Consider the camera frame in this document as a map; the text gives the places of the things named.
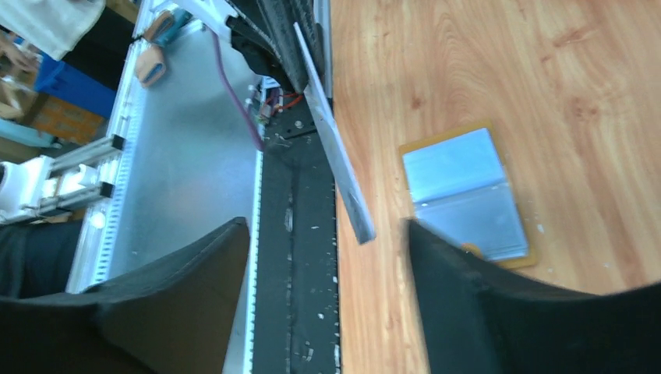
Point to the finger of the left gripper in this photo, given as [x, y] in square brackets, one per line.
[315, 22]
[263, 32]

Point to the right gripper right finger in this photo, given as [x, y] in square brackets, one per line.
[478, 317]

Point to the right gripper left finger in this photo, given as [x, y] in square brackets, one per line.
[173, 315]

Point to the silver grey card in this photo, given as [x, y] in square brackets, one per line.
[334, 148]

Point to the yellow leather card holder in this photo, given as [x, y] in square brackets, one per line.
[460, 188]

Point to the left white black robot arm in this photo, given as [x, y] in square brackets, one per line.
[215, 15]

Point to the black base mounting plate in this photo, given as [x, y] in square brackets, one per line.
[294, 286]

